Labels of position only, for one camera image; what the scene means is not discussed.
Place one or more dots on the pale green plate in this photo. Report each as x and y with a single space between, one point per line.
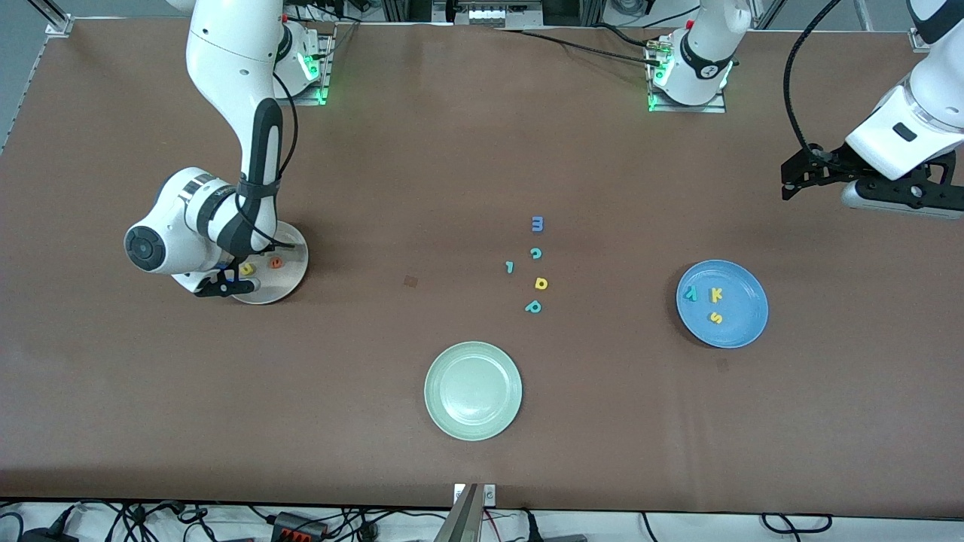
473 391

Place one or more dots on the grey control box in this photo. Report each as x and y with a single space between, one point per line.
489 6

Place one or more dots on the blue plate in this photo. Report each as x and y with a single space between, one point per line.
742 301

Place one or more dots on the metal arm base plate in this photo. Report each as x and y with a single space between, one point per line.
325 83
712 108

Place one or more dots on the black power adapter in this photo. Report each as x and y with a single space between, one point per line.
45 536

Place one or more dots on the black power strip red switches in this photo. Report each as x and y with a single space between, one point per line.
301 527

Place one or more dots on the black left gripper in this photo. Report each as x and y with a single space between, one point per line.
831 167

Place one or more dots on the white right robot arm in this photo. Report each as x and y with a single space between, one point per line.
226 45

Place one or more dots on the metal camera stand bracket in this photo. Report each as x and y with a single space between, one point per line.
463 519

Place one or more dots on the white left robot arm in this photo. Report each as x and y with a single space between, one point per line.
930 98

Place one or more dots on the beige brown plate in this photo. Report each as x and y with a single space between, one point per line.
290 282

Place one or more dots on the small white bracket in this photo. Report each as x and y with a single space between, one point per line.
489 494

